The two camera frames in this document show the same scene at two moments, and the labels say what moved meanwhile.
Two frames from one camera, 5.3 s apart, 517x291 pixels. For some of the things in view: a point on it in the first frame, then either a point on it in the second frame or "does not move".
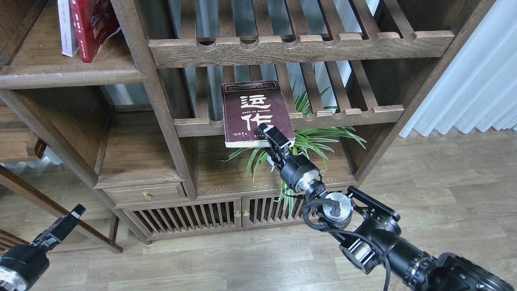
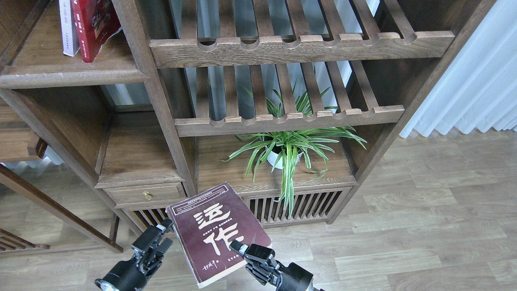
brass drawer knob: x=146 y=195 does not move
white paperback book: x=69 y=41 does not move
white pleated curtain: x=477 y=88 does not move
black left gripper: x=55 y=234 -> x=148 y=260
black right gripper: x=297 y=171 -> x=260 y=263
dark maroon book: x=246 y=105 -> x=206 y=223
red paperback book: x=95 y=21 does not move
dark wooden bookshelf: x=217 y=117 does not move
